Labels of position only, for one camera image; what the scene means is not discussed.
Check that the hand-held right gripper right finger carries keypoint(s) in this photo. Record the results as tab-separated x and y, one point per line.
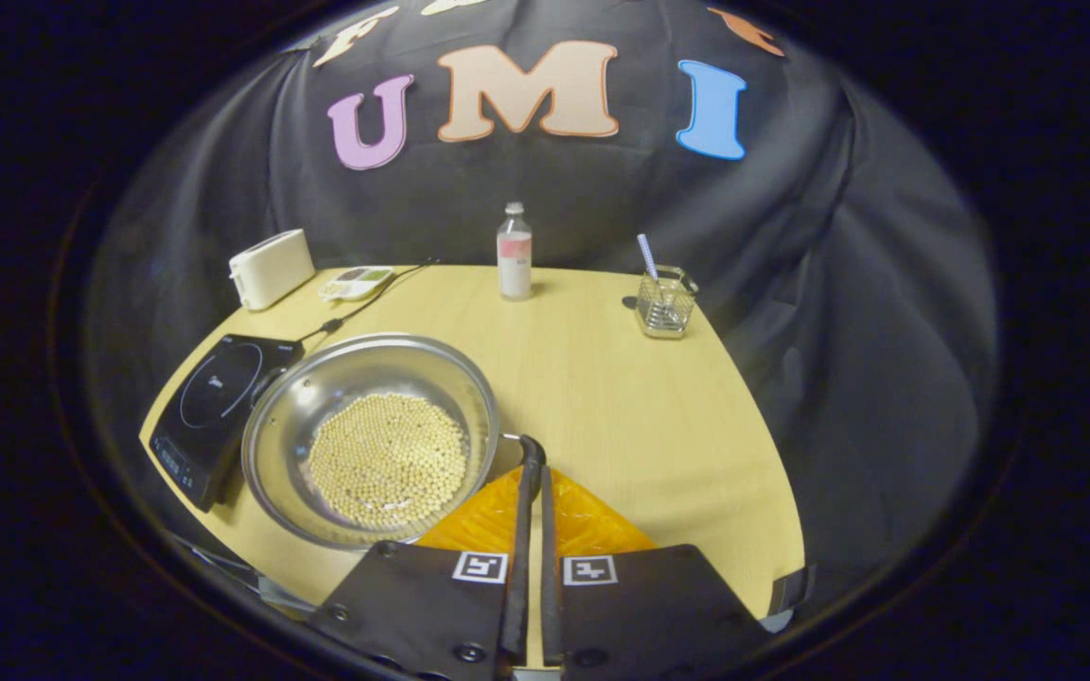
550	586

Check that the striped straw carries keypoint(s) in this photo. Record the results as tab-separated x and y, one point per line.
647	253

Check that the white divided bean dish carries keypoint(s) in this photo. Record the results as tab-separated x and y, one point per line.
356	282

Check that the clear bottle with pink label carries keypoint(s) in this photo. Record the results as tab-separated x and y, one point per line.
514	260

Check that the black induction cooktop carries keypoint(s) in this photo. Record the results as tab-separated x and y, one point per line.
209	407

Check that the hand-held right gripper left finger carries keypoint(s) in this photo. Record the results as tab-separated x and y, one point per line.
518	567

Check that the white toaster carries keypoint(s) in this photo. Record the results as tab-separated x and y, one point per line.
271	270

